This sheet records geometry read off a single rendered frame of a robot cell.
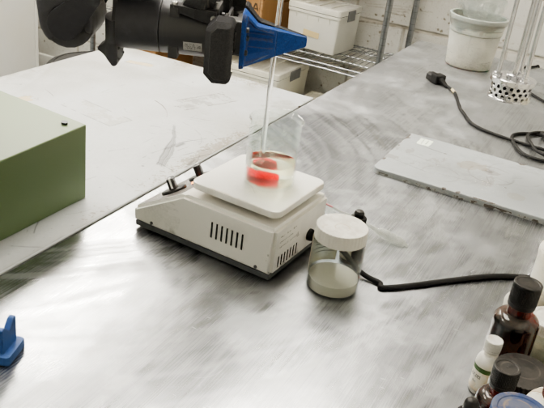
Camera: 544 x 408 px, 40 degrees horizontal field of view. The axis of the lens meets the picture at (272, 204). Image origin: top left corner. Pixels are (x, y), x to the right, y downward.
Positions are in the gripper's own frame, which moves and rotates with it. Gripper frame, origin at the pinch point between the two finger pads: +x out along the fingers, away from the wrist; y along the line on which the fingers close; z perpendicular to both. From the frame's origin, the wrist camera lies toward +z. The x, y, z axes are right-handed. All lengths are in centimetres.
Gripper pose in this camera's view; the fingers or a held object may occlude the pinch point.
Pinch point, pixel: (274, 37)
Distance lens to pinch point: 82.2
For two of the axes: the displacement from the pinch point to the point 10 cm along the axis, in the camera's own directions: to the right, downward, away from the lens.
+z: 1.0, -8.9, -4.4
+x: 9.9, 1.1, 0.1
